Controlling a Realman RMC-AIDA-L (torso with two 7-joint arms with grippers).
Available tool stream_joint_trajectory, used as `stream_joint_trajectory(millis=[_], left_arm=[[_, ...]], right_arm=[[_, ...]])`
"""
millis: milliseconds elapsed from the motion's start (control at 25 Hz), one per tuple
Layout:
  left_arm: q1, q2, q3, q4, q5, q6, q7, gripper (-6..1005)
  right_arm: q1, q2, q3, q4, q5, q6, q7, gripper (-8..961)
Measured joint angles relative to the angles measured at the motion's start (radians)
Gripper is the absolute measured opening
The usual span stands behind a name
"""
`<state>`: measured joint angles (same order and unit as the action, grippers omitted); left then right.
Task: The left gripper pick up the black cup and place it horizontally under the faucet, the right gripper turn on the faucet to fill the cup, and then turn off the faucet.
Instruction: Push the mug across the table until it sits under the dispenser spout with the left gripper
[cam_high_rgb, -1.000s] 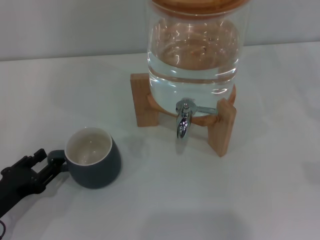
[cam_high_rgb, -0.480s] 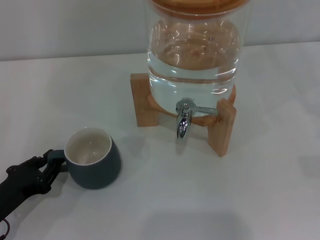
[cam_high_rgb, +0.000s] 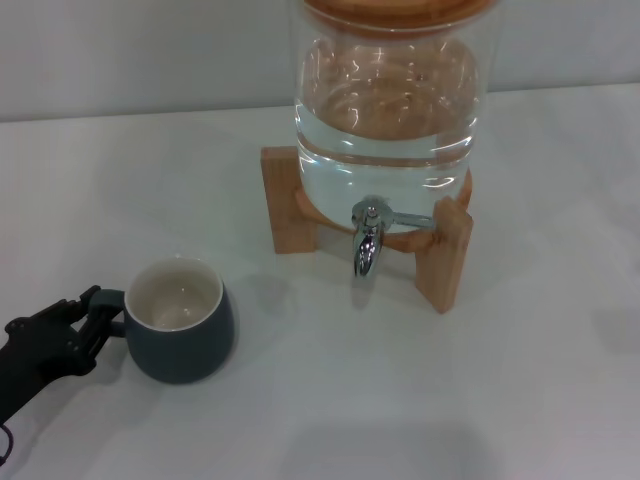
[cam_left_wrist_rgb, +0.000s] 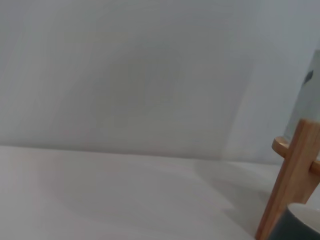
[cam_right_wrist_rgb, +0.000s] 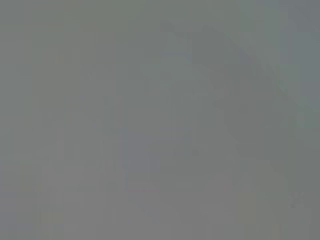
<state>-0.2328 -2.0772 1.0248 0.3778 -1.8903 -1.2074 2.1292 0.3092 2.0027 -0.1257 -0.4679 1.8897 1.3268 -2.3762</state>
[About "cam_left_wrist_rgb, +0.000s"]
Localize dark grey ceramic cup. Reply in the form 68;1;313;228
268;202;320;240

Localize wooden dispenser stand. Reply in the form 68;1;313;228
255;118;320;240

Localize clear glass water dispenser jar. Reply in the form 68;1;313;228
284;49;320;161

